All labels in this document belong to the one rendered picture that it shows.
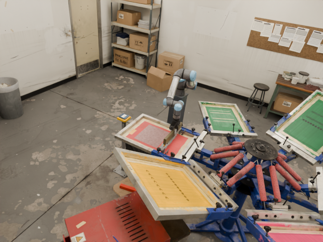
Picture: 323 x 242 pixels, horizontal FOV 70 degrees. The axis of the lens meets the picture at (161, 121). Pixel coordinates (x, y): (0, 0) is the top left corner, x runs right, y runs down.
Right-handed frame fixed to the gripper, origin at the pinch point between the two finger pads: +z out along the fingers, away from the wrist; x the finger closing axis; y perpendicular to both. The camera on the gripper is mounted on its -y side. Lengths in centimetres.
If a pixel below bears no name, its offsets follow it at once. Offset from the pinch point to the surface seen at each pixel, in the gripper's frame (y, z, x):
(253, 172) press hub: -8, 1, -89
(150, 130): 6.2, 13.6, 31.3
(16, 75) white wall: 56, 54, 365
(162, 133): 10.6, 13.6, 17.2
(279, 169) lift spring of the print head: -8, -14, -107
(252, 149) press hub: -5, -22, -81
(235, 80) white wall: 380, 66, 3
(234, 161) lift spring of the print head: -20, -12, -70
